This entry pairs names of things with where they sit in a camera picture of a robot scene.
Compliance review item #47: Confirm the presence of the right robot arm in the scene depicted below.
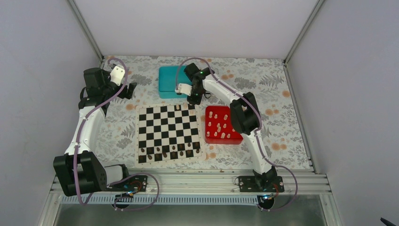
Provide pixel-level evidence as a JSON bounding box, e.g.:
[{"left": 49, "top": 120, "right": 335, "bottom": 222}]
[{"left": 176, "top": 63, "right": 277, "bottom": 192}]

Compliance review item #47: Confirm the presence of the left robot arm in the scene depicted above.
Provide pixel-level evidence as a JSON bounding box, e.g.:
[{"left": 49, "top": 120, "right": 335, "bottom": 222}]
[{"left": 53, "top": 65, "right": 137, "bottom": 196}]

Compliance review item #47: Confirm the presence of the teal plastic box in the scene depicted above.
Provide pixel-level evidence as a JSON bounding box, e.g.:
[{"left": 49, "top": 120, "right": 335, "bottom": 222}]
[{"left": 158, "top": 66, "right": 187, "bottom": 99}]

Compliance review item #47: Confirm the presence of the red plastic tray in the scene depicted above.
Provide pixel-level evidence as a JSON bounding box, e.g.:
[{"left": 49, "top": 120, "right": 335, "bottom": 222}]
[{"left": 205, "top": 105, "right": 243, "bottom": 145}]

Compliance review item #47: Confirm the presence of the black white chessboard mat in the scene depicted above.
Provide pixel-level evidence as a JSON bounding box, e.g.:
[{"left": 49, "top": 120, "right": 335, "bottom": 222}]
[{"left": 135, "top": 103, "right": 206, "bottom": 167}]

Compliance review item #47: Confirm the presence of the floral patterned tablecloth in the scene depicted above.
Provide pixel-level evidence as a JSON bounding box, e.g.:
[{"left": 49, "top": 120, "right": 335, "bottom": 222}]
[{"left": 96, "top": 56, "right": 310, "bottom": 170}]

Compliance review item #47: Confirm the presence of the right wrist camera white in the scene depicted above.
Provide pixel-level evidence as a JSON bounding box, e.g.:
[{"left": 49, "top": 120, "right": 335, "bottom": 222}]
[{"left": 175, "top": 83, "right": 192, "bottom": 96}]

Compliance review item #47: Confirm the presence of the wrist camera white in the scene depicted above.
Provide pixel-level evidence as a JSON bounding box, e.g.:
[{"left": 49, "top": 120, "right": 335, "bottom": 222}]
[
  {"left": 175, "top": 83, "right": 192, "bottom": 96},
  {"left": 110, "top": 65, "right": 125, "bottom": 86}
]

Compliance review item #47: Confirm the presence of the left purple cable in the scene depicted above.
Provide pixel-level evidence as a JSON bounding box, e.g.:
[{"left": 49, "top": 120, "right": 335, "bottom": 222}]
[{"left": 73, "top": 56, "right": 160, "bottom": 213}]

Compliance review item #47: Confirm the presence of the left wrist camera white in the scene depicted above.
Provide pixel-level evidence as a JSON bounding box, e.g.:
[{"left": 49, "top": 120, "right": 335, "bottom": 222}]
[{"left": 110, "top": 65, "right": 125, "bottom": 86}]

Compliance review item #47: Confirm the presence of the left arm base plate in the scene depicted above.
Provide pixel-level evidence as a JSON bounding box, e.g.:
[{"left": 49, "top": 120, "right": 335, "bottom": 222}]
[{"left": 105, "top": 175, "right": 148, "bottom": 193}]

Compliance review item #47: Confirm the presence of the aluminium rail frame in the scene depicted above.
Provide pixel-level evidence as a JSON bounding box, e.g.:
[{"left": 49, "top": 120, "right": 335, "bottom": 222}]
[{"left": 49, "top": 169, "right": 332, "bottom": 195}]

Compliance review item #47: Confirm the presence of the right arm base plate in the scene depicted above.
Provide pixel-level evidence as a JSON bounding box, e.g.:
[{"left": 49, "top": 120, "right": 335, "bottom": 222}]
[{"left": 236, "top": 176, "right": 285, "bottom": 193}]

